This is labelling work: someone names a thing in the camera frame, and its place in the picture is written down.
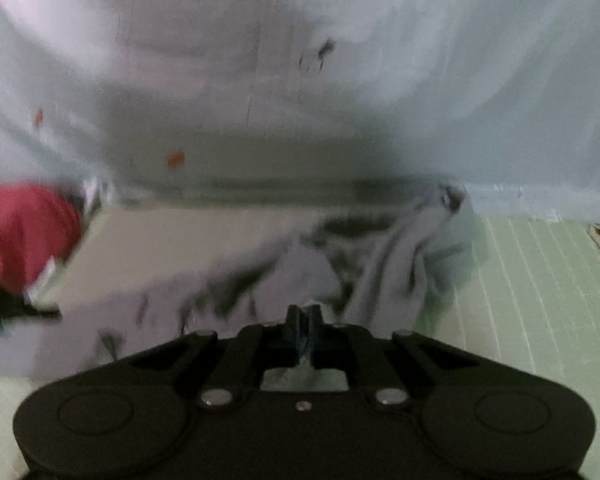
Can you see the dark checked clothes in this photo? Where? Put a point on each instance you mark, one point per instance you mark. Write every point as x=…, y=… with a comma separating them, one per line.
x=5, y=305

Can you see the green checked bed sheet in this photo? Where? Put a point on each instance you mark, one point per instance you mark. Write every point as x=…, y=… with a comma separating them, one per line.
x=530, y=310

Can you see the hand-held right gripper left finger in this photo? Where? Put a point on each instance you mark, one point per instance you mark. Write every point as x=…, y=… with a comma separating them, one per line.
x=296, y=340

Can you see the red checked shirt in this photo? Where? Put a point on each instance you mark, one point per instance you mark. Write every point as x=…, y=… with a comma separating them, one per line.
x=20, y=230

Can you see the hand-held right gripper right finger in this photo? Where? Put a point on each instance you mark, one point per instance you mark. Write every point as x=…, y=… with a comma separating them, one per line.
x=314, y=340

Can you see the pale carrot print blanket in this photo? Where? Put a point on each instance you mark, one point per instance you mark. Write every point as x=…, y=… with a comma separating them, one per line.
x=330, y=35

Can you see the grey zip hoodie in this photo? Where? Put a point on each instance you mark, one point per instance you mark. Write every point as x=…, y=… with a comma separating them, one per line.
x=390, y=270

